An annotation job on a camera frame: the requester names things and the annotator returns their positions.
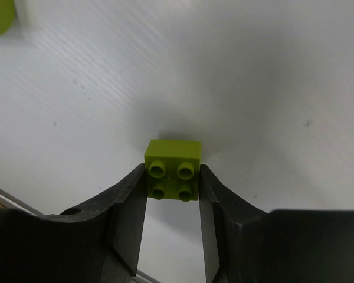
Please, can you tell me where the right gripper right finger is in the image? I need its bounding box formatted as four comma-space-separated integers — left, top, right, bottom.
199, 165, 354, 282

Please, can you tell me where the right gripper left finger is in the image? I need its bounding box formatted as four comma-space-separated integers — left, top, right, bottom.
0, 164, 147, 282

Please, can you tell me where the green square lego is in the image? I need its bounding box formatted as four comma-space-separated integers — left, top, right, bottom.
0, 0, 15, 35
144, 139, 201, 202

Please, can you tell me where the aluminium front rail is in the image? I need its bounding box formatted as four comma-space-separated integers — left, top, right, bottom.
0, 189, 43, 216

